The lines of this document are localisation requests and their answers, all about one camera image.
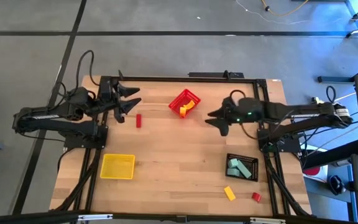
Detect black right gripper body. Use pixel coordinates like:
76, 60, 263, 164
218, 96, 241, 137

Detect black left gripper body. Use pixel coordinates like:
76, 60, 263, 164
99, 79, 126, 124

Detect black plastic basket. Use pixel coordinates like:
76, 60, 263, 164
225, 152, 260, 182

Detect long teal block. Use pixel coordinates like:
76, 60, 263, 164
236, 161, 252, 179

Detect yellow plastic basket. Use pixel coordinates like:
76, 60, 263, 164
99, 153, 136, 180

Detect red plastic basket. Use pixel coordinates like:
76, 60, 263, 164
168, 88, 202, 119

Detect red round object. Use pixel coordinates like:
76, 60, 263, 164
302, 166, 321, 177

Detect black floor stand foot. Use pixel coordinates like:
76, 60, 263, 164
318, 60, 358, 84

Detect black diagonal stand beam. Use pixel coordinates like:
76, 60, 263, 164
300, 138, 358, 170

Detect black headphones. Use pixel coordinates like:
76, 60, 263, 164
327, 174, 348, 196

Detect black rig beam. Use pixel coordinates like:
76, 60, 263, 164
0, 210, 358, 224

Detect black frame bracket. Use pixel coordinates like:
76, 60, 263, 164
188, 70, 245, 79

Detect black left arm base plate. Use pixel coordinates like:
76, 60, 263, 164
63, 124, 109, 149

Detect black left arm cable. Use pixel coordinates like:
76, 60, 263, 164
75, 50, 101, 91

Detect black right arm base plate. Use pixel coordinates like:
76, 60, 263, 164
257, 128, 301, 153

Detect white floor cable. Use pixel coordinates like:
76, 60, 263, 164
236, 0, 310, 26

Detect yellow floor cable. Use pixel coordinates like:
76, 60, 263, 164
261, 0, 310, 17

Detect silver beam bracket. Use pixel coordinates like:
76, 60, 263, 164
77, 213, 114, 222
249, 217, 286, 224

